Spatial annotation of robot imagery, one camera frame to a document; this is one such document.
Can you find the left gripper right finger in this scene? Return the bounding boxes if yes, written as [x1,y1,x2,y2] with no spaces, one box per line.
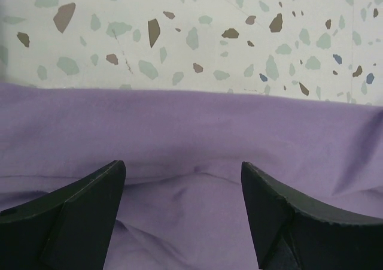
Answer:
[241,162,382,270]

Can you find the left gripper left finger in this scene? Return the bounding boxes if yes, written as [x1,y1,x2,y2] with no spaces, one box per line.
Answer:
[1,160,126,270]

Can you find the purple t shirt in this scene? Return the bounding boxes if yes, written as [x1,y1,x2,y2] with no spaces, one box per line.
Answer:
[1,83,382,269]

